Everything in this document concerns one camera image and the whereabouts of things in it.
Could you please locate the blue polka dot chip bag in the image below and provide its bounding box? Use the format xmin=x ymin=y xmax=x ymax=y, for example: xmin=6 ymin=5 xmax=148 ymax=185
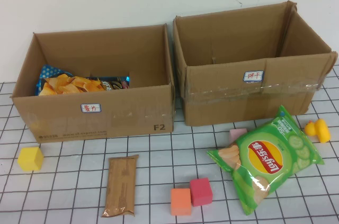
xmin=35 ymin=64 xmax=130 ymax=96

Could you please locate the cardboard box with F2 print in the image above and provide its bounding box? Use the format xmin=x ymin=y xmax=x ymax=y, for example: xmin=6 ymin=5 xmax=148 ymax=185
xmin=10 ymin=23 xmax=176 ymax=144

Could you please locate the brown cracker packet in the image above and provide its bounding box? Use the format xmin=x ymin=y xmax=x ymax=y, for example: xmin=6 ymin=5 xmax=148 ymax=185
xmin=101 ymin=154 xmax=140 ymax=218

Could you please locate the green Lay's chip bag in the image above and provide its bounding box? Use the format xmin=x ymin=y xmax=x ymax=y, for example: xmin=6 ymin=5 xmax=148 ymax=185
xmin=207 ymin=105 xmax=325 ymax=216

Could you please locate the pink foam cube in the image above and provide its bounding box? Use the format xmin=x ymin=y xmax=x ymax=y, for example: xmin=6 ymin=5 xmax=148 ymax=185
xmin=229 ymin=128 xmax=248 ymax=144

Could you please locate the yellow foam cube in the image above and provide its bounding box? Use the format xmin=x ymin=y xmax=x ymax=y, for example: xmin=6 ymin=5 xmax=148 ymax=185
xmin=17 ymin=146 xmax=44 ymax=173

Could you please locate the white label on taped box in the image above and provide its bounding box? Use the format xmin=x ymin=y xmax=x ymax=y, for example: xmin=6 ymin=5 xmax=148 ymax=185
xmin=243 ymin=70 xmax=265 ymax=84

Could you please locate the cardboard box with clear tape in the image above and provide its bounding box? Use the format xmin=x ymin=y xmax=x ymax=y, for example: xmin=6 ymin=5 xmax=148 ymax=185
xmin=172 ymin=1 xmax=339 ymax=127

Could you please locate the red foam cube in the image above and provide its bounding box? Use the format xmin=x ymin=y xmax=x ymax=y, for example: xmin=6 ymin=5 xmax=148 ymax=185
xmin=189 ymin=177 xmax=214 ymax=207

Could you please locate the yellow rubber duck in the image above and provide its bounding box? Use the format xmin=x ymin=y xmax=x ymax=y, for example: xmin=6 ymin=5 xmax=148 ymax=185
xmin=304 ymin=118 xmax=332 ymax=144

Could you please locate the orange foam cube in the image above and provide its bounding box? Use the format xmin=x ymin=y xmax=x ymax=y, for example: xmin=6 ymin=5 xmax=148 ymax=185
xmin=170 ymin=188 xmax=192 ymax=216

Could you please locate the white label on F2 box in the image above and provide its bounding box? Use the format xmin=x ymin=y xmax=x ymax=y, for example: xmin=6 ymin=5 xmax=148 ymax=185
xmin=81 ymin=103 xmax=102 ymax=114

